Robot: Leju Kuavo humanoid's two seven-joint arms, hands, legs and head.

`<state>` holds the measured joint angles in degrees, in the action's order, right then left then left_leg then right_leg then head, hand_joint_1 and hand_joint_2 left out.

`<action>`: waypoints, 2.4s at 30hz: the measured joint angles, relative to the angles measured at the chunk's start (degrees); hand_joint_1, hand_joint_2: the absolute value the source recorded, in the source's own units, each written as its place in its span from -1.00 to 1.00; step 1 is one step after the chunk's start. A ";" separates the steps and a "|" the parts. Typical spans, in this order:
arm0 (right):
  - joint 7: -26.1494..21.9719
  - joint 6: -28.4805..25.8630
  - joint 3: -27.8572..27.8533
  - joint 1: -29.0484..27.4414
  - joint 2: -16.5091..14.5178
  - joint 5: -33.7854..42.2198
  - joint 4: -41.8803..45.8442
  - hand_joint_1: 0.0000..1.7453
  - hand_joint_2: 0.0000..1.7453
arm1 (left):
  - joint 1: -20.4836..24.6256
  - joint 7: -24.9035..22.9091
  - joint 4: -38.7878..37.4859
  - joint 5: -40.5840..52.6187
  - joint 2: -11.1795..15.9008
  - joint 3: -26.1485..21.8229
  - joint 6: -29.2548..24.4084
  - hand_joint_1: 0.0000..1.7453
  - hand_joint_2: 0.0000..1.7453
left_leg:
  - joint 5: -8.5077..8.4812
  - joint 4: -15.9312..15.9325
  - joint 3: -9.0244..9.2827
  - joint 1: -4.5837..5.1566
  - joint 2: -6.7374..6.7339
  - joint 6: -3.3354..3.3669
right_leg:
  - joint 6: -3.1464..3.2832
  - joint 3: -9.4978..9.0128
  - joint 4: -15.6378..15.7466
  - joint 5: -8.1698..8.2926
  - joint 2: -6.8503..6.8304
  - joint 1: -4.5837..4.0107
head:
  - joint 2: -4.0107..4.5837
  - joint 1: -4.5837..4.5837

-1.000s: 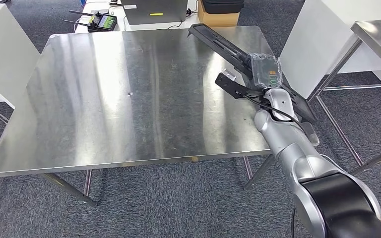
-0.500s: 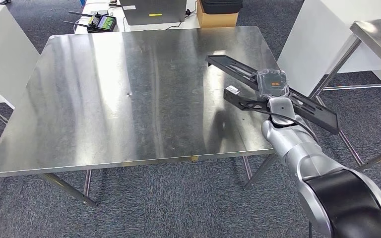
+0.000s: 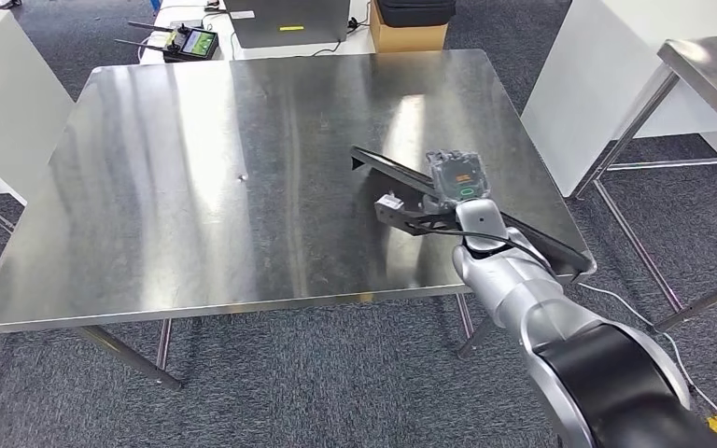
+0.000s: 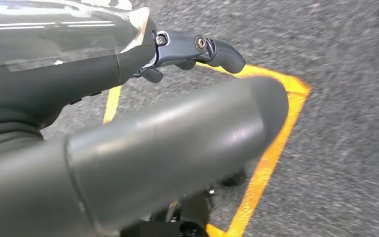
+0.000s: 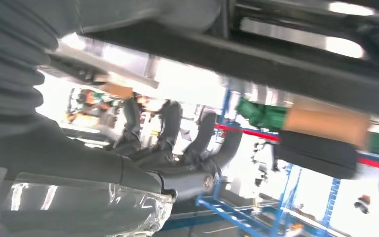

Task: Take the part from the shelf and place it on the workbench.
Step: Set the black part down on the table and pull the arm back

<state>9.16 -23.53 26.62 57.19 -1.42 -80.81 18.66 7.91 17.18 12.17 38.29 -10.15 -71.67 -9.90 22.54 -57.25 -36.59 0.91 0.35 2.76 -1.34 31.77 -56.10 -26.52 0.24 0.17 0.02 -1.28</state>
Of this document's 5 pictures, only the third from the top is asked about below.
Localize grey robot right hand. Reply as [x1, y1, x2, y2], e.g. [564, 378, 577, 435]
[425, 149, 493, 208]

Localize black plastic plate frame part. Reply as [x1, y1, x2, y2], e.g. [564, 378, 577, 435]
[350, 145, 594, 276]

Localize white partition panel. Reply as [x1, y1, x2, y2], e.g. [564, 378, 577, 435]
[0, 8, 77, 206]
[521, 0, 717, 199]

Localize cardboard box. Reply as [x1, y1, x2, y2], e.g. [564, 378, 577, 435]
[369, 0, 449, 54]

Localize black carry case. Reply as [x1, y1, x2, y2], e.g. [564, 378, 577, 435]
[375, 0, 457, 29]

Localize grey laptop with yellow label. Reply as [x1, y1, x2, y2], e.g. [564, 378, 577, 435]
[225, 0, 352, 49]

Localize white desk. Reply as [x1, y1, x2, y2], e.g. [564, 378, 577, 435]
[138, 0, 377, 66]

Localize black remote controller with screen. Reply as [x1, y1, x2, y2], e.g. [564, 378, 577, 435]
[114, 20, 220, 63]

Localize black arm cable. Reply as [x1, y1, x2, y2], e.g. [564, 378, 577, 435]
[416, 225, 553, 272]

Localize black desk cable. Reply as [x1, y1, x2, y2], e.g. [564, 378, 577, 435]
[308, 18, 373, 58]

